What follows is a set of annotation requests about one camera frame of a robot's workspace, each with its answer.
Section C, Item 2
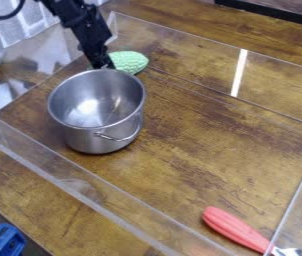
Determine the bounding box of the clear acrylic enclosure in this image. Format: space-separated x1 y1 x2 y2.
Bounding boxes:
0 14 302 256

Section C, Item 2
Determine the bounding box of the silver metal pot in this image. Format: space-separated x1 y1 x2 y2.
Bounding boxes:
48 69 146 154

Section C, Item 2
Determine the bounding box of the black cable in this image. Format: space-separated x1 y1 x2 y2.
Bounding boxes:
0 0 27 21

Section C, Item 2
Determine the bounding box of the red handled utensil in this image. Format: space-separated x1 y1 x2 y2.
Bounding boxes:
202 206 302 256

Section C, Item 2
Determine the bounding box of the green knitted object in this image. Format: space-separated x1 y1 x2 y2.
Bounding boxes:
108 51 150 75

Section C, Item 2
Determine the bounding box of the black bar at table edge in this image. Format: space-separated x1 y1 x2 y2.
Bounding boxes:
214 0 302 24

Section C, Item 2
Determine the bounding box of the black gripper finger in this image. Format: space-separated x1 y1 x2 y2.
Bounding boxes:
76 28 115 69

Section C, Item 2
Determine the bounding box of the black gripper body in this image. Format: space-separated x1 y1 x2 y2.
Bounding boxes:
39 0 110 37

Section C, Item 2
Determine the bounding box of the blue object at corner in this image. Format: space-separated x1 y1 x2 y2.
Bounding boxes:
0 223 27 256

